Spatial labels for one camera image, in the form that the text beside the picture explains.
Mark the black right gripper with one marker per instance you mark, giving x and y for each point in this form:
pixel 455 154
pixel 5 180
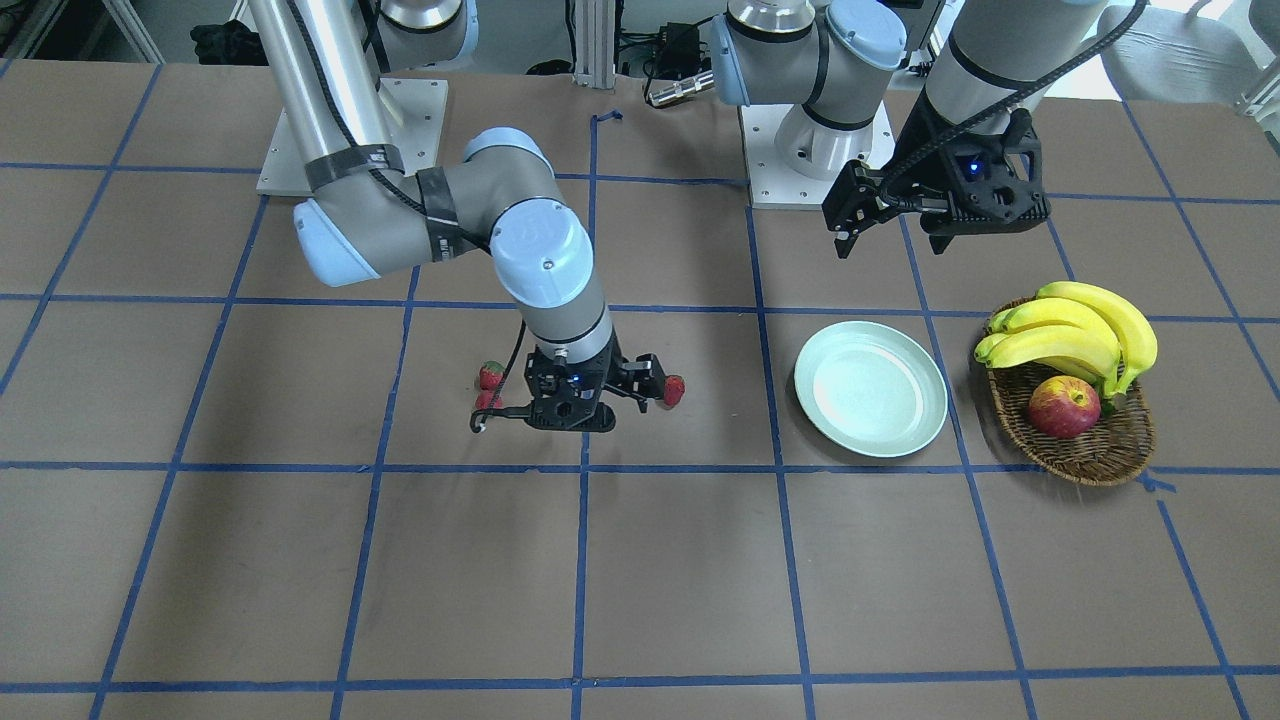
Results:
pixel 632 373

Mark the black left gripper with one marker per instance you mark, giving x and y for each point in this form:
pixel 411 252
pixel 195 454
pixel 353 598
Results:
pixel 924 146

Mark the red strawberry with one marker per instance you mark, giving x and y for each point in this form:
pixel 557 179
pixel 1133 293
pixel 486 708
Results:
pixel 490 375
pixel 674 389
pixel 488 399

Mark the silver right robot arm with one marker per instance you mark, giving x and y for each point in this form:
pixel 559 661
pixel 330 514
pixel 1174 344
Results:
pixel 368 215

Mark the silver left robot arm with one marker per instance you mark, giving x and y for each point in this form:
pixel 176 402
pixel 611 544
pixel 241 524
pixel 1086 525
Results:
pixel 837 62

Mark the light green plate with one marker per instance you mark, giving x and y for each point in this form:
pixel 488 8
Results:
pixel 870 389

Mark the yellow banana bunch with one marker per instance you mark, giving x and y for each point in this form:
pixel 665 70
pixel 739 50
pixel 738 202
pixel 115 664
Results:
pixel 1077 328

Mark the red apple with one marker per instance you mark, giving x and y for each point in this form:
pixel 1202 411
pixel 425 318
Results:
pixel 1063 407

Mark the grey chair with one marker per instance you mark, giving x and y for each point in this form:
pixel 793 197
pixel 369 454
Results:
pixel 1180 57

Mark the brown wicker basket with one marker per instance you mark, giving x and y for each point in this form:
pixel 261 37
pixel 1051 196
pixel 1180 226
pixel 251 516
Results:
pixel 1115 450

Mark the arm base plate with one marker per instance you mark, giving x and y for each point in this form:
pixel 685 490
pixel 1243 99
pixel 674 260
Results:
pixel 770 160
pixel 405 114

